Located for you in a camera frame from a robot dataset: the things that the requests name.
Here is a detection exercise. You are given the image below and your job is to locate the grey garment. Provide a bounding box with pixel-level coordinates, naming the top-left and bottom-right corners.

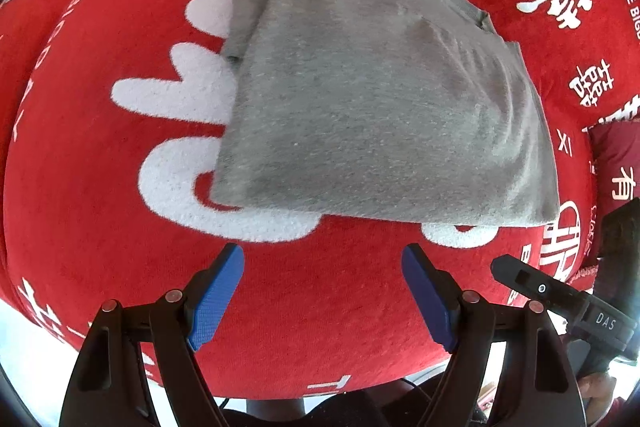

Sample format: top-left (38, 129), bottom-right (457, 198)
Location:
top-left (212, 0), bottom-right (560, 227)

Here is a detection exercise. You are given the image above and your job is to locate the person's right hand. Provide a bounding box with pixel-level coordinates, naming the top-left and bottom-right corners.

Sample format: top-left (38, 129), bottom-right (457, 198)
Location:
top-left (578, 373), bottom-right (617, 426)

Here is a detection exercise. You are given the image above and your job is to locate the red printed bed blanket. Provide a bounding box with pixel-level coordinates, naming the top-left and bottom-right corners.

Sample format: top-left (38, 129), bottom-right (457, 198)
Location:
top-left (1, 0), bottom-right (639, 398)

